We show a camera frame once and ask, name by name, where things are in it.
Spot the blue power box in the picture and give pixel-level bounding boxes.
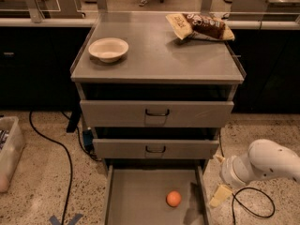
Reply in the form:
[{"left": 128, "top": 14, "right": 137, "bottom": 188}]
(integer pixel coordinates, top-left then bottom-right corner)
[{"left": 82, "top": 129, "right": 94, "bottom": 152}]

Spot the orange fruit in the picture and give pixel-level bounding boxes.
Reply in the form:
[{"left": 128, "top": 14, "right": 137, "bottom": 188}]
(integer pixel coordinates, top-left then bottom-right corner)
[{"left": 166, "top": 190, "right": 182, "bottom": 207}]

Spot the grey drawer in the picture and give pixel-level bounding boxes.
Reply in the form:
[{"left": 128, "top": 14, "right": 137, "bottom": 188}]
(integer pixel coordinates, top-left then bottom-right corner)
[
  {"left": 93, "top": 139, "right": 218, "bottom": 159},
  {"left": 101, "top": 166, "right": 213, "bottom": 225},
  {"left": 80, "top": 100, "right": 233, "bottom": 128}
]

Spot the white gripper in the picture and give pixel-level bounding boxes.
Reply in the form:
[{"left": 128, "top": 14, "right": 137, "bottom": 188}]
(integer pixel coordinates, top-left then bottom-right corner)
[{"left": 209, "top": 155, "right": 247, "bottom": 208}]

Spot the clear plastic bin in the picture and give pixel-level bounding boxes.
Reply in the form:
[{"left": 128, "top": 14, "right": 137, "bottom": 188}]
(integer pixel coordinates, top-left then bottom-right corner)
[{"left": 0, "top": 116, "right": 25, "bottom": 193}]

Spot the white bowl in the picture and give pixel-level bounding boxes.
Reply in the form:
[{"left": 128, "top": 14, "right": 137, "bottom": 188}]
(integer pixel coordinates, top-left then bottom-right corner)
[{"left": 88, "top": 37, "right": 128, "bottom": 63}]

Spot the grey drawer cabinet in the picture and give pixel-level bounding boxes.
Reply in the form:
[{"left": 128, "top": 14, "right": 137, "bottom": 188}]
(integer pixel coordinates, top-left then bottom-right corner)
[{"left": 71, "top": 12, "right": 245, "bottom": 163}]

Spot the top grey drawer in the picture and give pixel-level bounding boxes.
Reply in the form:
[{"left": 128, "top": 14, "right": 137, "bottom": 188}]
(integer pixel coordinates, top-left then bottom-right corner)
[{"left": 80, "top": 100, "right": 233, "bottom": 128}]

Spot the brown chip bag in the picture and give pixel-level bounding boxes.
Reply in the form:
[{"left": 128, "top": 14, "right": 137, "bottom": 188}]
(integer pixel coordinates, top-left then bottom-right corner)
[{"left": 166, "top": 13, "right": 235, "bottom": 41}]

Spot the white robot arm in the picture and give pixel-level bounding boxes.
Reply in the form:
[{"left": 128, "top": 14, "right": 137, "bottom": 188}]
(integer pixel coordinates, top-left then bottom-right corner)
[{"left": 209, "top": 139, "right": 300, "bottom": 207}]

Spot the black cable left floor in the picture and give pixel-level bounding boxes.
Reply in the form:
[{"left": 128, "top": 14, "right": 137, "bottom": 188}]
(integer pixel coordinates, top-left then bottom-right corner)
[{"left": 28, "top": 110, "right": 74, "bottom": 225}]

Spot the middle grey drawer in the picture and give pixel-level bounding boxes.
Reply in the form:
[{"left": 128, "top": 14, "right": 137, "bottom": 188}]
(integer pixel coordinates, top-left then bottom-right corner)
[{"left": 93, "top": 139, "right": 218, "bottom": 159}]

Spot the black cable floor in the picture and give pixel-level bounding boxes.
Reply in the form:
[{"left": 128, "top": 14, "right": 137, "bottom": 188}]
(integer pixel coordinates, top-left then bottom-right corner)
[
  {"left": 218, "top": 133, "right": 277, "bottom": 225},
  {"left": 28, "top": 110, "right": 74, "bottom": 225}
]

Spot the bottom grey drawer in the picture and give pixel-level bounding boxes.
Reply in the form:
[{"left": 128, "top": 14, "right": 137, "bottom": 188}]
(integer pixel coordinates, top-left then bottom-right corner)
[{"left": 101, "top": 166, "right": 213, "bottom": 225}]

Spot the black cable right floor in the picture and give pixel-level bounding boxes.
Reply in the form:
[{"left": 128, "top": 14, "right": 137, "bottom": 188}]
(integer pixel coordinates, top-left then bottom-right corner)
[{"left": 218, "top": 133, "right": 277, "bottom": 225}]

